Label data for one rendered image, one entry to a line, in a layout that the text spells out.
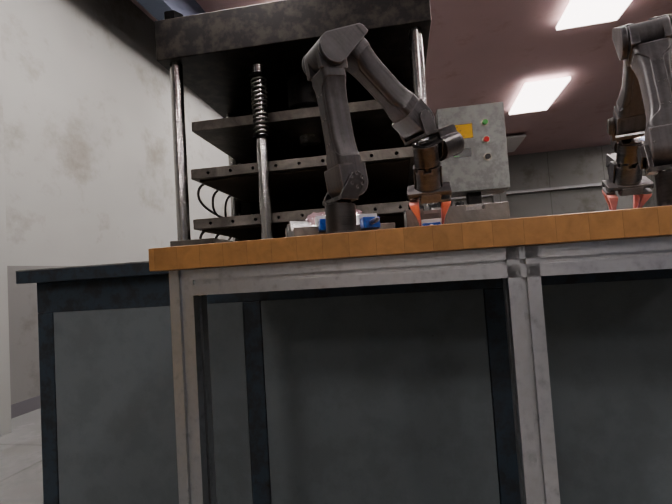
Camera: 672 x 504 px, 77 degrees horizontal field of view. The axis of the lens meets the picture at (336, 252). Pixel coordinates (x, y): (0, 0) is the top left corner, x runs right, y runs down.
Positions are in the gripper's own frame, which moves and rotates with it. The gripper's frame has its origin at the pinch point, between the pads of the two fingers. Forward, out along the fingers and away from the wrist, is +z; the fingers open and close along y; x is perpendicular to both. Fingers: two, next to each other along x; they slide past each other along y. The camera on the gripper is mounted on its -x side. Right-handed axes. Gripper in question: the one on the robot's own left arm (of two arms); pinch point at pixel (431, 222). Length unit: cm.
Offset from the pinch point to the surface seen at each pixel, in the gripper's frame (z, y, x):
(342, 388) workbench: 36.5, 26.0, 19.3
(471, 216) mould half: 1.9, -10.2, -5.8
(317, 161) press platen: 4, 50, -93
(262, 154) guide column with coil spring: -3, 75, -89
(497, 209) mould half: 1.1, -16.7, -6.9
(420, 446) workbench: 50, 7, 25
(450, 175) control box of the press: 20, -11, -96
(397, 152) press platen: 6, 13, -97
